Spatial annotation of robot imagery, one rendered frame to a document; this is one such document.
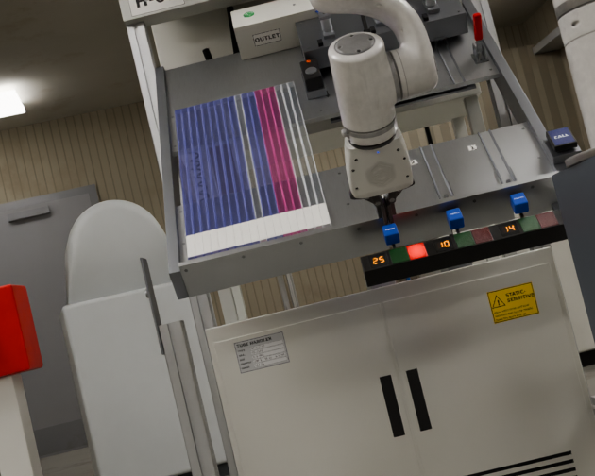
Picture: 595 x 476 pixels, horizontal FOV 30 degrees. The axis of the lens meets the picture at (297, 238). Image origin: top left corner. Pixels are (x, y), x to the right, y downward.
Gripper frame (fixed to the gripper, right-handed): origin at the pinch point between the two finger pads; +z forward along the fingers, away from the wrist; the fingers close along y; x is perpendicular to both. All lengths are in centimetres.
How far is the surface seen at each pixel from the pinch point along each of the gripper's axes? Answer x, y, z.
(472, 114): 66, 29, 31
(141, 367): 219, -102, 227
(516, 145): 15.9, 26.2, 5.3
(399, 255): -4.7, 0.4, 6.2
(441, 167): 14.4, 12.3, 5.0
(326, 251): 2.1, -11.1, 7.5
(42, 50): 551, -164, 230
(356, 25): 61, 6, -1
